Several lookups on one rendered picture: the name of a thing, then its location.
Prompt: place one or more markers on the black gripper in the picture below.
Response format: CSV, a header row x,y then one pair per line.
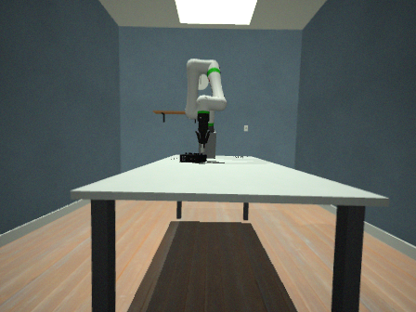
x,y
203,130

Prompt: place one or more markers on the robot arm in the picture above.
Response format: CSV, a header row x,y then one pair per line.
x,y
203,108

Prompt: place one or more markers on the black lighting desk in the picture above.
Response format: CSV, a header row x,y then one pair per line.
x,y
195,158

